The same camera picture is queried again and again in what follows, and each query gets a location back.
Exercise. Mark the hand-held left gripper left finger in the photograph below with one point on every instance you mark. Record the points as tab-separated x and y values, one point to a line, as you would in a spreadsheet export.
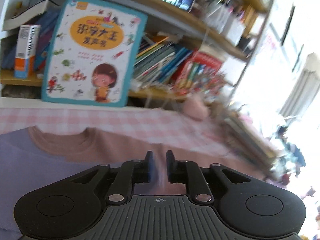
149	167

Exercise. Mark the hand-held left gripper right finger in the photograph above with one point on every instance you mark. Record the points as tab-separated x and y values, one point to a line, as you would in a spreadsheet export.
170	167

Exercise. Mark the pink and purple sweater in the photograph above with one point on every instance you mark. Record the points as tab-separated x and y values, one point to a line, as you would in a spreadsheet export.
75	150

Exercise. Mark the pink checked table mat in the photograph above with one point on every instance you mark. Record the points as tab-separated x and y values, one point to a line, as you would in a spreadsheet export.
125	120

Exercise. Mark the pink plush pouch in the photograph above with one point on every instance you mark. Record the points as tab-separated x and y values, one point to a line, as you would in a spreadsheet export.
196	107

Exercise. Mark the colourful paper flower bouquet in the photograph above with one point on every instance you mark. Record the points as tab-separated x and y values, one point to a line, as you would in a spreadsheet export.
212	85

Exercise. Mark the row of standing hardcover books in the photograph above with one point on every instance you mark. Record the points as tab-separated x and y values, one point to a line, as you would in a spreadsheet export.
192	76

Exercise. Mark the row of thin picture books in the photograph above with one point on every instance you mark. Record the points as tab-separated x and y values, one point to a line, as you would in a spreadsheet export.
160	62

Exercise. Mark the red thick dictionary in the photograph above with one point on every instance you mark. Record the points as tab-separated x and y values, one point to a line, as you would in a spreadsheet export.
208	61

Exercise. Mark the teal children's sound book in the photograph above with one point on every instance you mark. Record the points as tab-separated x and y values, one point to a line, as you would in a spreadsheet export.
95	55

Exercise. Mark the white storage box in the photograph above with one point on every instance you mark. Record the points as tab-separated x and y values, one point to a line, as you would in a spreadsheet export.
236	32

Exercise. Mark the white and wooden bookshelf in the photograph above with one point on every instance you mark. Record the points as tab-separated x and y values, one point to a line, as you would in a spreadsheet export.
25	81

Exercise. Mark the clear pen holder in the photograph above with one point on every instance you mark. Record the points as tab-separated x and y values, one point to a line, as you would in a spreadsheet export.
218	17

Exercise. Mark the stack of blue books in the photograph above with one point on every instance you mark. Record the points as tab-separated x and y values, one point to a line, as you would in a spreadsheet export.
46	35

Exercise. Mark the orange and white carton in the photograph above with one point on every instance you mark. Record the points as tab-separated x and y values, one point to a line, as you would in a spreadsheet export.
25	52

